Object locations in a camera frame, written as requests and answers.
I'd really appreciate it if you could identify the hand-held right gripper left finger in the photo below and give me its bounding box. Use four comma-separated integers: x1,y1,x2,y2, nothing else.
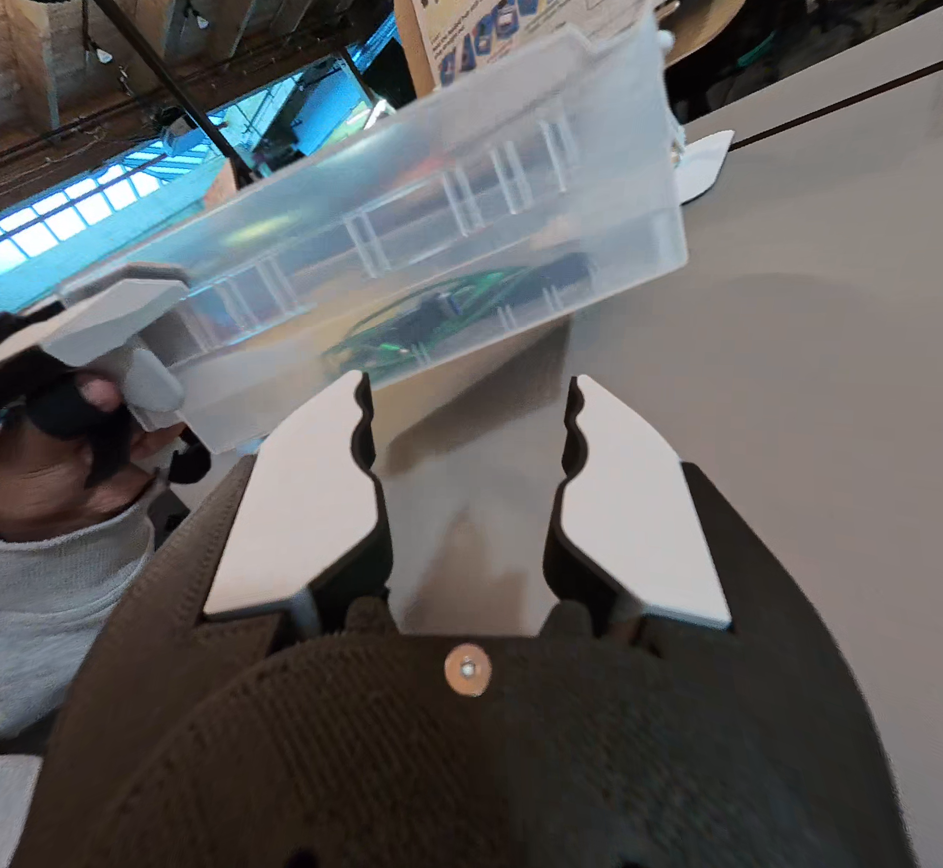
202,369,393,635

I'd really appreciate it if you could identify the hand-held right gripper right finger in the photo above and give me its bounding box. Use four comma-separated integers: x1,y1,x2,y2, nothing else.
545,373,734,647

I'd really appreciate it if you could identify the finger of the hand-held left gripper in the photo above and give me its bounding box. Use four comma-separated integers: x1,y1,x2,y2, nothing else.
40,263,193,368
87,347,187,434

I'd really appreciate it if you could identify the black USB hub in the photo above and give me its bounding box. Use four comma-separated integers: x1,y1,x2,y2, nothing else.
398,251,595,355

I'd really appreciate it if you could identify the person's left hand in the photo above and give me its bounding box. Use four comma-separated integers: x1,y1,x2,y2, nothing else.
0,378,187,539

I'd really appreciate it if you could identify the acrylic sign holder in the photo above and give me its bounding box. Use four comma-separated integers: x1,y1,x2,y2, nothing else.
648,0,738,208

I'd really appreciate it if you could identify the green braided cable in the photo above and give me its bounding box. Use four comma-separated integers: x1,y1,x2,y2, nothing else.
324,268,531,377

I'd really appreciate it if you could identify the small clear plastic bin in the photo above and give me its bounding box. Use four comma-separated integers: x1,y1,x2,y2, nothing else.
55,2,690,457

